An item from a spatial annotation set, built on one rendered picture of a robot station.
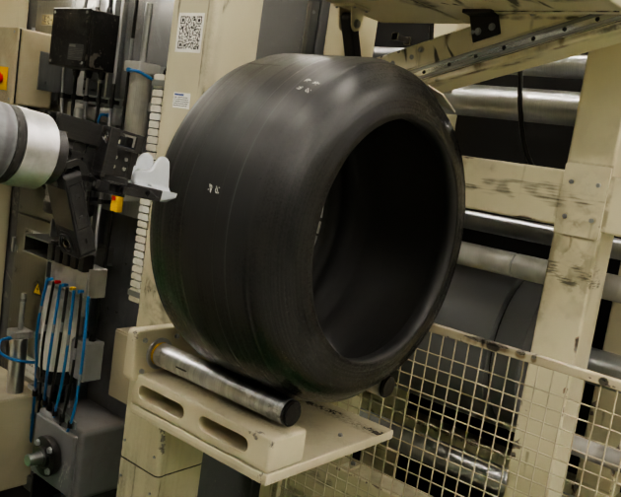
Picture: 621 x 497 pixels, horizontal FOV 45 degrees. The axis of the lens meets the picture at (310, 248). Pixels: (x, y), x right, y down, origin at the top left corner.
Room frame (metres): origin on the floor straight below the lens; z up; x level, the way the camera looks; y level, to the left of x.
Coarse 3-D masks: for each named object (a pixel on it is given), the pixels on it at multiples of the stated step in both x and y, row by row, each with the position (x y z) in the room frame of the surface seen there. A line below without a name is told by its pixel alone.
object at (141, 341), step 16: (128, 336) 1.35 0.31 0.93; (144, 336) 1.35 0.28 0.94; (160, 336) 1.38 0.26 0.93; (176, 336) 1.41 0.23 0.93; (128, 352) 1.35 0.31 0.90; (144, 352) 1.35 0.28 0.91; (192, 352) 1.45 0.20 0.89; (128, 368) 1.34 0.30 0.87; (144, 368) 1.36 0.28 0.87; (160, 368) 1.38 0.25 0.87
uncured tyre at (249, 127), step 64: (256, 64) 1.27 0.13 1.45; (320, 64) 1.20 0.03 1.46; (384, 64) 1.24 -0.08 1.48; (192, 128) 1.18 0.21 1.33; (256, 128) 1.11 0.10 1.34; (320, 128) 1.10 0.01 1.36; (384, 128) 1.52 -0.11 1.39; (448, 128) 1.35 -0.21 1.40; (192, 192) 1.13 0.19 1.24; (256, 192) 1.06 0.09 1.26; (320, 192) 1.09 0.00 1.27; (384, 192) 1.59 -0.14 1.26; (448, 192) 1.40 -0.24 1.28; (192, 256) 1.12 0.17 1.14; (256, 256) 1.05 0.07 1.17; (320, 256) 1.58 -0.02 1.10; (384, 256) 1.57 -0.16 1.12; (448, 256) 1.41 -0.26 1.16; (192, 320) 1.17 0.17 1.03; (256, 320) 1.07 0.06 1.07; (320, 320) 1.54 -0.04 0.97; (384, 320) 1.48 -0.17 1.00; (320, 384) 1.16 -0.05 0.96
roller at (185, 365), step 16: (160, 352) 1.35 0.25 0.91; (176, 352) 1.34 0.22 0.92; (176, 368) 1.31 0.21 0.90; (192, 368) 1.29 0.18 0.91; (208, 368) 1.28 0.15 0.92; (208, 384) 1.26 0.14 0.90; (224, 384) 1.24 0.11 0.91; (240, 384) 1.22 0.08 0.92; (256, 384) 1.22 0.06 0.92; (240, 400) 1.21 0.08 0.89; (256, 400) 1.19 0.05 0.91; (272, 400) 1.17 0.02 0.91; (288, 400) 1.17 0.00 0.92; (272, 416) 1.17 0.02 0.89; (288, 416) 1.16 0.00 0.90
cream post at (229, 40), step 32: (192, 0) 1.48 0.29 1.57; (224, 0) 1.46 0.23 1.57; (256, 0) 1.52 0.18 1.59; (224, 32) 1.46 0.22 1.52; (256, 32) 1.53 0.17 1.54; (192, 64) 1.47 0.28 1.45; (224, 64) 1.47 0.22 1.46; (192, 96) 1.46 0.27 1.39; (160, 128) 1.52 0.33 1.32; (160, 320) 1.47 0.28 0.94; (128, 416) 1.51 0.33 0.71; (128, 448) 1.50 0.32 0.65; (160, 448) 1.44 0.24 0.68; (192, 448) 1.51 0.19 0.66; (128, 480) 1.50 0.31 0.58; (160, 480) 1.45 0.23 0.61; (192, 480) 1.52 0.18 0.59
